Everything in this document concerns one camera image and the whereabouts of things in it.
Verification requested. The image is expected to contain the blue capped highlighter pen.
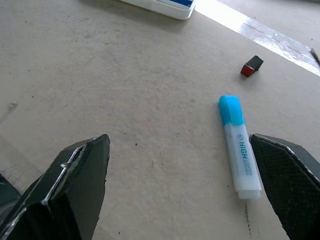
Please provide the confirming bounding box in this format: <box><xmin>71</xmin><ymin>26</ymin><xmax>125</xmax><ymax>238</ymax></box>
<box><xmin>218</xmin><ymin>94</ymin><xmax>264</xmax><ymax>201</ymax></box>

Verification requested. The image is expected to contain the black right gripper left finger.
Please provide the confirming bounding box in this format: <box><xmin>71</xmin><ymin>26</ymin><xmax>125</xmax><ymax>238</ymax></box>
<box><xmin>0</xmin><ymin>133</ymin><xmax>111</xmax><ymax>240</ymax></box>

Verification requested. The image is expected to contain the clear tape strip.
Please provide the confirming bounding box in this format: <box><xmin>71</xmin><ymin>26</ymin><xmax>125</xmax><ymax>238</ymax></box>
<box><xmin>193</xmin><ymin>0</ymin><xmax>320</xmax><ymax>77</ymax></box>

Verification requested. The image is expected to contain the white blue box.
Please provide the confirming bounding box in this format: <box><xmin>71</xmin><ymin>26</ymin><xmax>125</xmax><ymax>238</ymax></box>
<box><xmin>119</xmin><ymin>0</ymin><xmax>196</xmax><ymax>21</ymax></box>

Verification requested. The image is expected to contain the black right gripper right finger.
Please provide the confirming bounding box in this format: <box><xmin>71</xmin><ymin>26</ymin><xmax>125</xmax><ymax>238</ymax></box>
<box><xmin>249</xmin><ymin>133</ymin><xmax>320</xmax><ymax>240</ymax></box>

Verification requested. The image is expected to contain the black and red eraser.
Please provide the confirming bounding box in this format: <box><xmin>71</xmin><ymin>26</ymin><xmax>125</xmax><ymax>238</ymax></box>
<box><xmin>240</xmin><ymin>55</ymin><xmax>265</xmax><ymax>79</ymax></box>

